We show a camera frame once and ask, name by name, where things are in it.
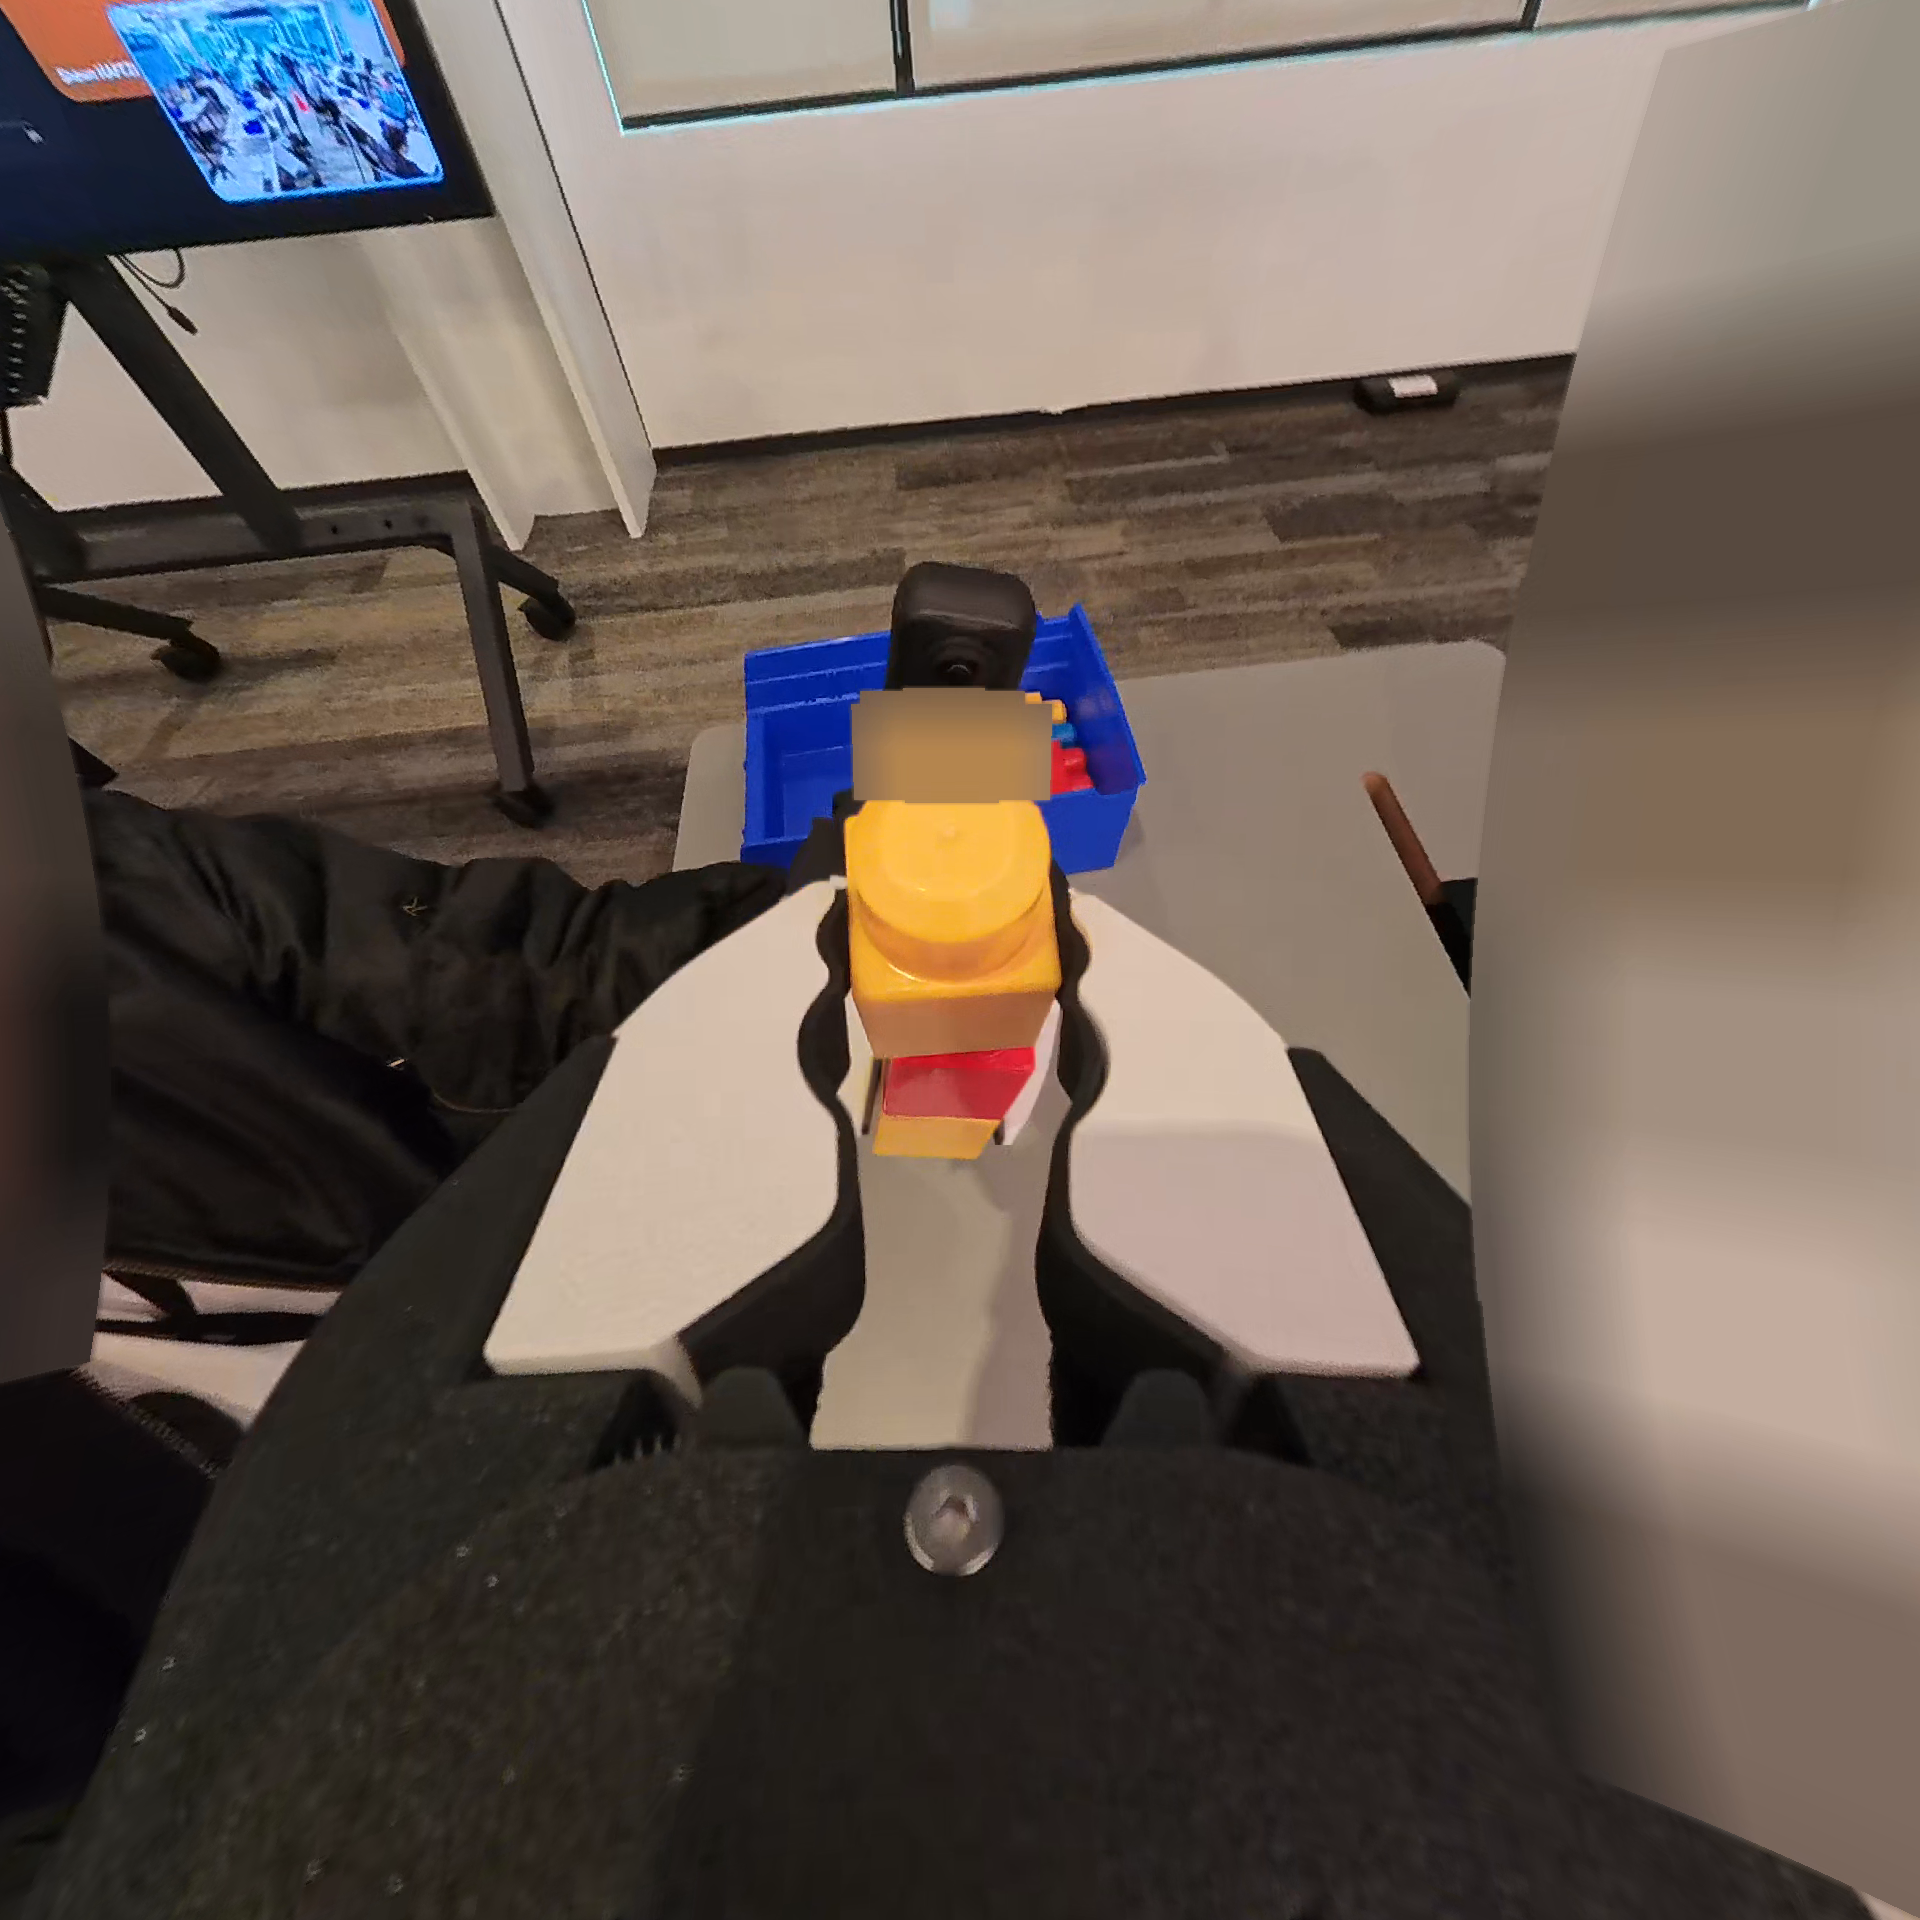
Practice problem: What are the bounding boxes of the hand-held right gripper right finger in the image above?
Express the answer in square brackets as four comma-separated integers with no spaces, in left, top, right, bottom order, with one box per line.
[1036,889,1422,1425]

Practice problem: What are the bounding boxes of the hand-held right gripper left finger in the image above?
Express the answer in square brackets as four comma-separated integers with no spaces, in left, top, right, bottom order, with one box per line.
[482,878,874,1427]

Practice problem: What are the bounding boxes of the red plastic block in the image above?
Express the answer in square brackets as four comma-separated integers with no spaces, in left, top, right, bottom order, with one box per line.
[879,1045,1041,1126]

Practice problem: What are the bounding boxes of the blue plastic bin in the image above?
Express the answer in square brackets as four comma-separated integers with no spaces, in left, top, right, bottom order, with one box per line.
[743,604,1149,876]

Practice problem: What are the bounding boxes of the person's black jacket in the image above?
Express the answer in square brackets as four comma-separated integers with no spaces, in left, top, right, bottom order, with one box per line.
[0,791,495,1846]

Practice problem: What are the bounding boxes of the person's white garment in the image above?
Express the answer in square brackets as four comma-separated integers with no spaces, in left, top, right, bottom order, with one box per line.
[90,1276,339,1431]

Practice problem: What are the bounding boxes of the large window white blinds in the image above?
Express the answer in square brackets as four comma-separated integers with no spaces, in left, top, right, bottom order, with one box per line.
[575,0,1817,133]

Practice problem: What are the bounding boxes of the black monitor stand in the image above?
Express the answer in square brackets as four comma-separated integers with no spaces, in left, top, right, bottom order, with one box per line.
[0,255,579,830]

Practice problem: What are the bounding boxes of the black perforated box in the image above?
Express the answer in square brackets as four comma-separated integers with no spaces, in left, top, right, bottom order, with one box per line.
[0,262,65,410]

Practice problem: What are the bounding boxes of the black hanging cable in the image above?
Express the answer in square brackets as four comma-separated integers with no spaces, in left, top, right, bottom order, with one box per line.
[117,246,202,335]

